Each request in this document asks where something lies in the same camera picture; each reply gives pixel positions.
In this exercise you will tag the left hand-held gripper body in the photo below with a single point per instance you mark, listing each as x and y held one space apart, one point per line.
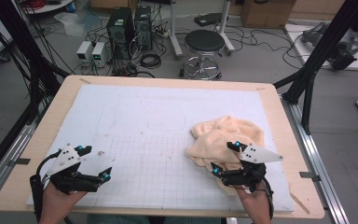
65 161

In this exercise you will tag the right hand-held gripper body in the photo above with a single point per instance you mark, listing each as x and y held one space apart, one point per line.
254 155

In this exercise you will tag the cream terry towel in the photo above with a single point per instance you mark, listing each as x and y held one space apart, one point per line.
217 137

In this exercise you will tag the person's left hand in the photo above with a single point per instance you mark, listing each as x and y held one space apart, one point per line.
56 202

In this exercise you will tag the person's right hand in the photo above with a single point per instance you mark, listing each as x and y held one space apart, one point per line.
256 202

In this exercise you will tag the person's legs in jeans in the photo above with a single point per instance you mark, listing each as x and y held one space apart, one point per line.
121 219

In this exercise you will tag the thin wooden stick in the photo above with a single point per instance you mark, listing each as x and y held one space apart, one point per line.
299 201

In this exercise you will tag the white foam grid mat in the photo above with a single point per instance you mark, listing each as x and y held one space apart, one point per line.
136 109

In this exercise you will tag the white power supply unit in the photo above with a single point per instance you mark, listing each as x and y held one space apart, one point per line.
84 53
100 54

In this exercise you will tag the black round stool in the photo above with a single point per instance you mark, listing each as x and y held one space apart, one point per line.
204 41

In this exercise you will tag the white desk leg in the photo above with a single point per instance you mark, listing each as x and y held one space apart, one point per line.
175 31
224 28

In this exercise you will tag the white board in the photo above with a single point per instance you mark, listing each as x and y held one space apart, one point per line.
295 40

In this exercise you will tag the large black computer tower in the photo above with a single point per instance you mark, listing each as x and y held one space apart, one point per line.
119 31

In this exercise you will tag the clear plastic bag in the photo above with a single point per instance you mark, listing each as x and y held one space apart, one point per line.
74 23

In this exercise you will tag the flat black device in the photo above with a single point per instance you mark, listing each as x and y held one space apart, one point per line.
208 19

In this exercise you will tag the white power strip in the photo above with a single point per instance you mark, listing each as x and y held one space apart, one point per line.
164 34

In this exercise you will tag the cardboard box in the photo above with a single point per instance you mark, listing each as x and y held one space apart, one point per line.
267 12

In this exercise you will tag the slim black computer tower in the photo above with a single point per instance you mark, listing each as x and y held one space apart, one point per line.
143 26

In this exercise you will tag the white round table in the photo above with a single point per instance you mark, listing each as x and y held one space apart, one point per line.
49 6

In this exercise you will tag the aluminium rail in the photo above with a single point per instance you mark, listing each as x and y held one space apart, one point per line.
317 161
9 155

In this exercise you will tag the black metal frame strut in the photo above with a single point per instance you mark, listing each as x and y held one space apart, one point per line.
320 53

